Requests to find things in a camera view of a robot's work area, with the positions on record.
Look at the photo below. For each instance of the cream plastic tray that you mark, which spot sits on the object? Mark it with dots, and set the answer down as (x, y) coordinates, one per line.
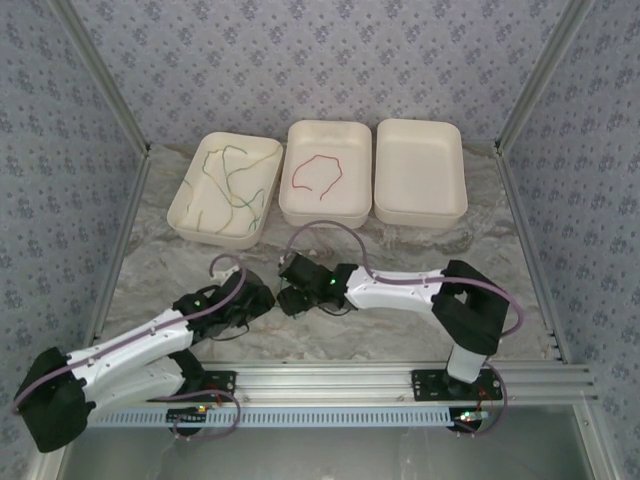
(325, 212)
(420, 170)
(212, 187)

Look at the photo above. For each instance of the grey metal panel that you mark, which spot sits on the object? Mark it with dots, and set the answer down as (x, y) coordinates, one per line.
(325, 455)

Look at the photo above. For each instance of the small circuit board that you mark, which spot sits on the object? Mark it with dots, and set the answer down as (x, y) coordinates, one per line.
(470, 417)
(190, 415)

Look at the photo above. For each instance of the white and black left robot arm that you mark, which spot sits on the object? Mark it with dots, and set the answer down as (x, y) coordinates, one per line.
(125, 350)

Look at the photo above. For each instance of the aluminium frame post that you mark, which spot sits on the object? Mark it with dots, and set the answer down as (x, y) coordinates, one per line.
(100, 75)
(545, 70)

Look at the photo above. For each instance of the long aluminium base rail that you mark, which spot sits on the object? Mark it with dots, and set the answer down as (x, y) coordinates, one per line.
(325, 382)

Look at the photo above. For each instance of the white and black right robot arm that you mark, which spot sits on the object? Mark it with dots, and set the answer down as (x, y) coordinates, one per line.
(395, 292)

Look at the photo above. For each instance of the aluminium side rail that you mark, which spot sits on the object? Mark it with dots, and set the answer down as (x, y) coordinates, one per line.
(120, 250)
(525, 240)

